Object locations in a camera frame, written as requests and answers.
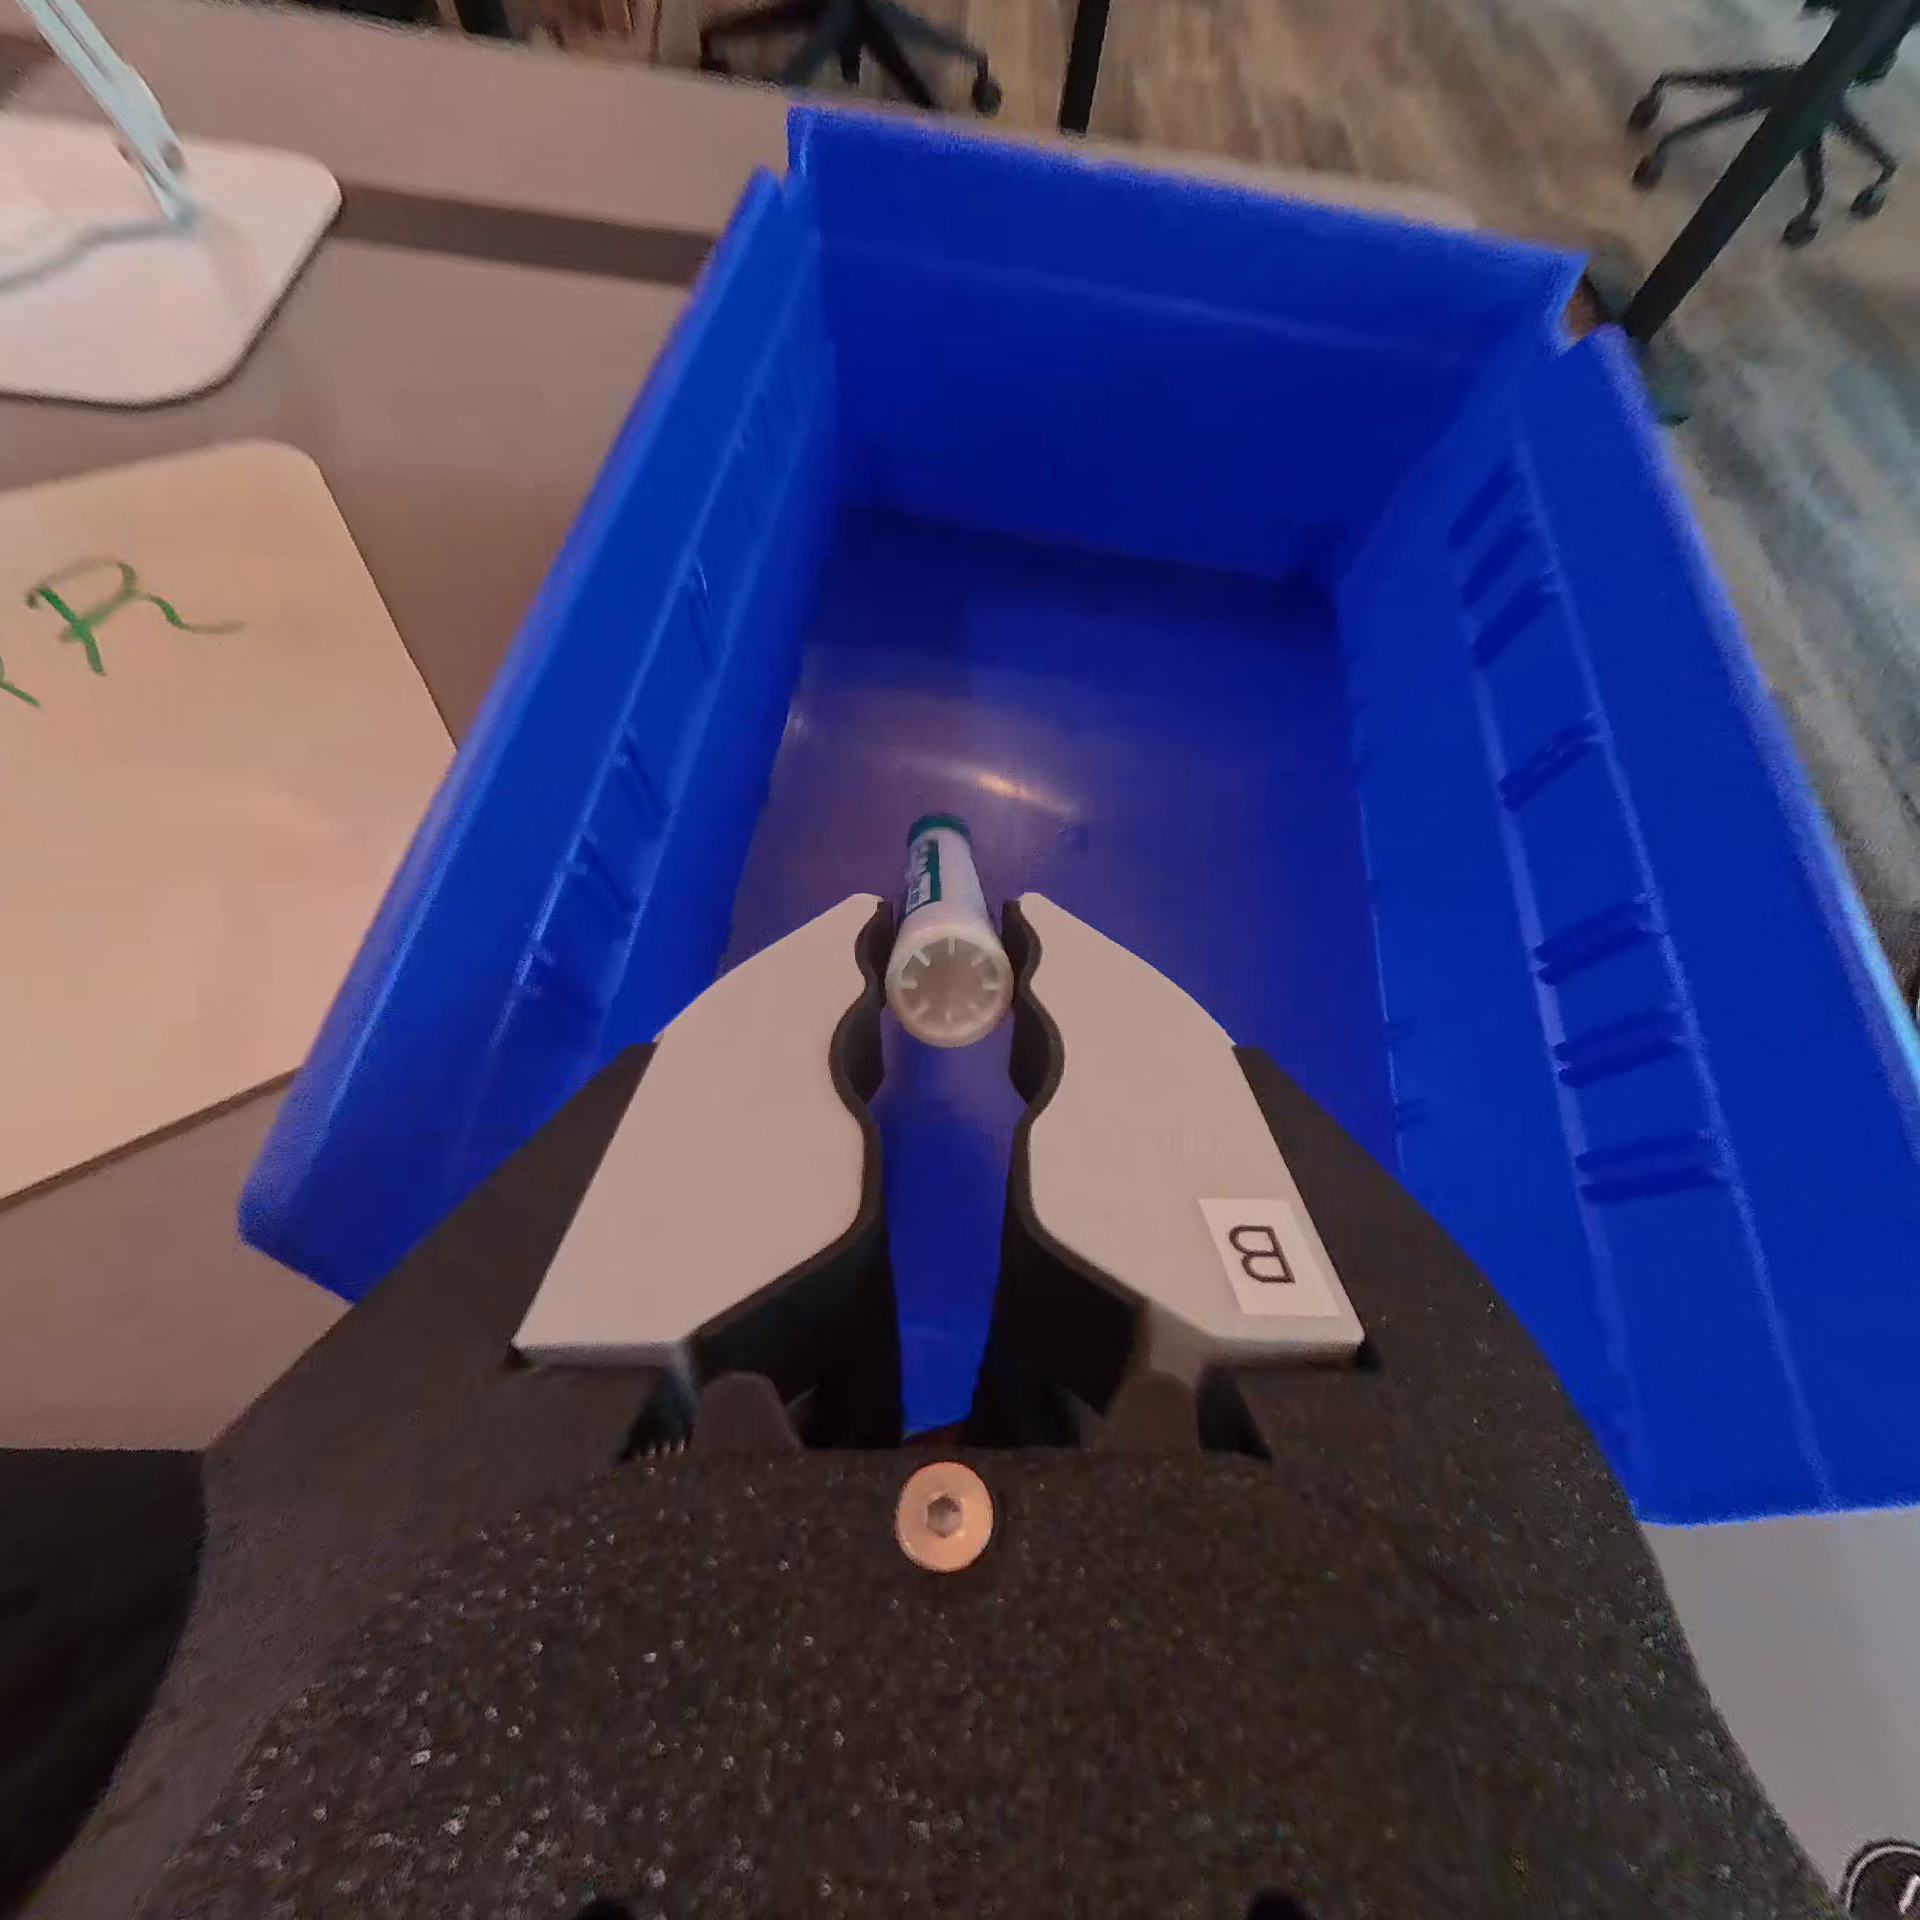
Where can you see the black office chair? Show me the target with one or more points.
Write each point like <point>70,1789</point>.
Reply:
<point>1717,85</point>
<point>863,31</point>

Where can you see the white whiteboard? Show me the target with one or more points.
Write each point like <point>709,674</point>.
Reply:
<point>225,901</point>

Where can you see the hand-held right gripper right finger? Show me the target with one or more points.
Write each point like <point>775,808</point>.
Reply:
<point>1155,1142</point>

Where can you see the black table leg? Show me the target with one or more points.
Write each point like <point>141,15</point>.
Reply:
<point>1724,211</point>
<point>1084,61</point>

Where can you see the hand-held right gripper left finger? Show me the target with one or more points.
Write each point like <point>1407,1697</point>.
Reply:
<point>720,1171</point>

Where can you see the white dry-erase marker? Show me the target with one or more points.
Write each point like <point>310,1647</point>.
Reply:
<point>944,984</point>

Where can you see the white desk lamp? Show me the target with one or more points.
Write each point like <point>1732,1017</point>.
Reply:
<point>196,285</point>

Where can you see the dark clothing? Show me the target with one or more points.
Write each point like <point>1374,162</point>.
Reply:
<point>83,1650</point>

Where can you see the blue plastic bin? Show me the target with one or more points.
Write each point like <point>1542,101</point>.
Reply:
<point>1142,674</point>

